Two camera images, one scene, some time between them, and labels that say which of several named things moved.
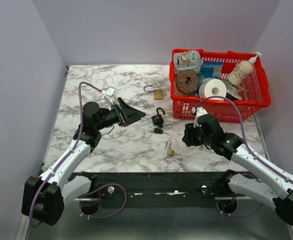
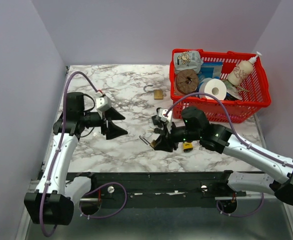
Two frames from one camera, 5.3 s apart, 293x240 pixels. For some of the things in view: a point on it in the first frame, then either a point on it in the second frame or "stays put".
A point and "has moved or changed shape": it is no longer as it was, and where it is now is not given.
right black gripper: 189,130 -> 163,143
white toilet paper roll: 211,87 stays put
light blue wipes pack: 187,60 stays put
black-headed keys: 157,130 stays put
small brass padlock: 170,152 has moved or changed shape
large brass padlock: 158,93 stays put
